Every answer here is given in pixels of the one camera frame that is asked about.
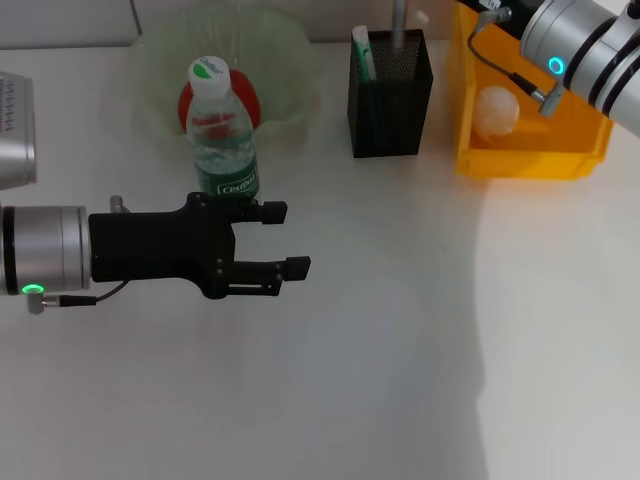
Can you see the red-orange fruit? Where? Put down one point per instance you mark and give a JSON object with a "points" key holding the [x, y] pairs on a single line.
{"points": [[247, 95]]}

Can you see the grey marker pen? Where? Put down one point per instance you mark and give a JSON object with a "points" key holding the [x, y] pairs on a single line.
{"points": [[398, 22]]}

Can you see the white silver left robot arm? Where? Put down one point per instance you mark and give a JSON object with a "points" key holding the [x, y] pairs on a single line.
{"points": [[45, 247]]}

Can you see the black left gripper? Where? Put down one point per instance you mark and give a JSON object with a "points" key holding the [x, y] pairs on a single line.
{"points": [[160, 245]]}

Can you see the black mesh pen holder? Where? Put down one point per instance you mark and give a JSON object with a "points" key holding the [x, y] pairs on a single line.
{"points": [[387, 115]]}

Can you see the clear green-label water bottle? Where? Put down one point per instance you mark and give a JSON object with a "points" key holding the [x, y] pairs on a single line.
{"points": [[225, 160]]}

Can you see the green utility knife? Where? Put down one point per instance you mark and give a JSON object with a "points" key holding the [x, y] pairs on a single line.
{"points": [[364, 55]]}

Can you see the white paper ball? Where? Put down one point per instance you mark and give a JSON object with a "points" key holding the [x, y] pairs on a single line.
{"points": [[495, 112]]}

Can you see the pale green glass fruit bowl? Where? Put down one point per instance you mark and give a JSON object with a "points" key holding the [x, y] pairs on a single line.
{"points": [[285, 75]]}

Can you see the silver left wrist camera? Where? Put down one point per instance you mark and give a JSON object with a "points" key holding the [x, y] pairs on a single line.
{"points": [[15, 135]]}

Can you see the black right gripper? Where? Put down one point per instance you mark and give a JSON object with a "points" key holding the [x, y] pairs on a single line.
{"points": [[505, 12]]}

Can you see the yellow plastic bin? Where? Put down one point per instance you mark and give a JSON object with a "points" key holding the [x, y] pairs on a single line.
{"points": [[530, 150]]}

